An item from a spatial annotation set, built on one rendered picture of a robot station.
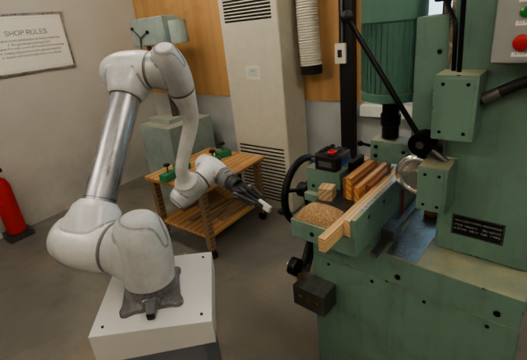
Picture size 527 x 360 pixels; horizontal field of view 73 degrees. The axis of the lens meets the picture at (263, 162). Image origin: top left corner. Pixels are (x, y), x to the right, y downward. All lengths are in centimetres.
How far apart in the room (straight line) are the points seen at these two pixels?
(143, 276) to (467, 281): 86
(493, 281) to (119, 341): 99
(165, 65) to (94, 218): 53
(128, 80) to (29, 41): 233
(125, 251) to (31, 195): 267
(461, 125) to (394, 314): 60
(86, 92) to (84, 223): 268
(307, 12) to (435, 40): 159
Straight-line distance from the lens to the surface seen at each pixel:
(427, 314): 116
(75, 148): 377
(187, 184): 156
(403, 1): 104
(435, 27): 101
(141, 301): 117
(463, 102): 89
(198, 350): 119
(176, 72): 127
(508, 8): 88
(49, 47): 365
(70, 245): 120
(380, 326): 128
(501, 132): 98
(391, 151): 115
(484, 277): 108
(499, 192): 104
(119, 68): 134
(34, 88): 360
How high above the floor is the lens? 145
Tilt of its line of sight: 21 degrees down
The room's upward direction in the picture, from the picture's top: 6 degrees counter-clockwise
